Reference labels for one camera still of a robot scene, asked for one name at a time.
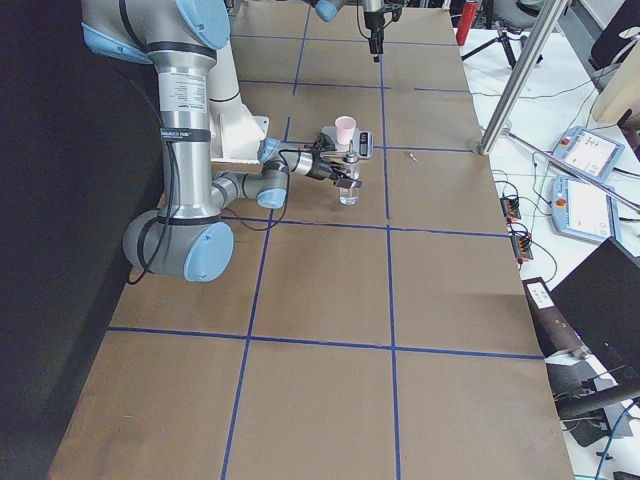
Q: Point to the grey digital kitchen scale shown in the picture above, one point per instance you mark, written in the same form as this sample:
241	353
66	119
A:
361	141

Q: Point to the teach pendant tablet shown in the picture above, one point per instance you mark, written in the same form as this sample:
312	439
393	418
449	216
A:
581	210
589	151

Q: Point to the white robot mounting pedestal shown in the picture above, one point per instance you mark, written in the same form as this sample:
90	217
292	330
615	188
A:
236	134

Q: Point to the aluminium frame post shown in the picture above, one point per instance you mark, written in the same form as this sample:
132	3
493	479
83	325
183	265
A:
547	20

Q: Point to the black monitor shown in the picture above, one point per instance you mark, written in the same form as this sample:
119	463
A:
600	300

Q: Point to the clear glass sauce bottle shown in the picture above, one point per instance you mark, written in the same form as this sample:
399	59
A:
350	184

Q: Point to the orange connector block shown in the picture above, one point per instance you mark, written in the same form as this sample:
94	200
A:
521	245
510	208

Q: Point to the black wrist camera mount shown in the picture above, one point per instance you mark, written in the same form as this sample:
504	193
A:
323	143

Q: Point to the upper teach pendant tablet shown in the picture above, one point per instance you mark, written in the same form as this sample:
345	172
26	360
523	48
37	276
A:
589	151

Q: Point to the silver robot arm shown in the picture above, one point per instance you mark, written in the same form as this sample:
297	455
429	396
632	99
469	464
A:
187	237
327	10

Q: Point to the orange connector block lower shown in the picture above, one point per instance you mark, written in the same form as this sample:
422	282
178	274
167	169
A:
521	245

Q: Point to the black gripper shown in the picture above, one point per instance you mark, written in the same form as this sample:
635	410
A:
316	170
372	20

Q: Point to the metal grabber rod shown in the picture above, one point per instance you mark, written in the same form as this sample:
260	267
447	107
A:
566	168

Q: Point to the lower teach pendant tablet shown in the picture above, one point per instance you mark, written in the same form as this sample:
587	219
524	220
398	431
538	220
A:
581	210

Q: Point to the red cylinder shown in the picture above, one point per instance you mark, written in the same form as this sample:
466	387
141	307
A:
466	20

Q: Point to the orange connector block upper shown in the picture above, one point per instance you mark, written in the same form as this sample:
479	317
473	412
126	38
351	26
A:
510	208

